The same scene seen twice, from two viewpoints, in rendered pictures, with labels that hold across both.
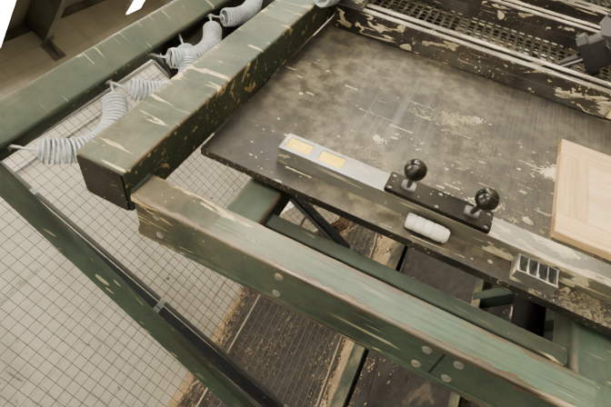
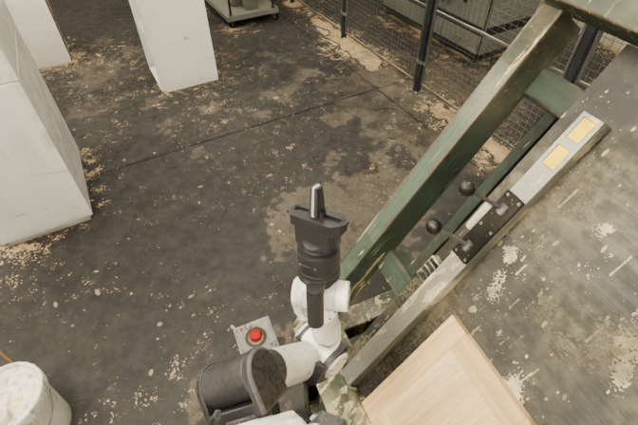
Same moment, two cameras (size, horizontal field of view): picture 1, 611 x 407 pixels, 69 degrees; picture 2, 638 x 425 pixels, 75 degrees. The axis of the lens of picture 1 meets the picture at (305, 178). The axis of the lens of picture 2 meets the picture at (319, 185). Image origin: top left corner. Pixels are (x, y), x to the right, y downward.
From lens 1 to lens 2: 112 cm
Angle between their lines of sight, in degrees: 95
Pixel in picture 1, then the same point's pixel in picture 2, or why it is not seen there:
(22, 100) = not seen: outside the picture
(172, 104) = not seen: outside the picture
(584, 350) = (404, 279)
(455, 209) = (474, 235)
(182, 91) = not seen: outside the picture
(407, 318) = (421, 166)
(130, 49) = not seen: outside the picture
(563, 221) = (457, 329)
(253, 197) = (568, 99)
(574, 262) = (422, 295)
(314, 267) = (459, 122)
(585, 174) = (493, 409)
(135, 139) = not seen: outside the picture
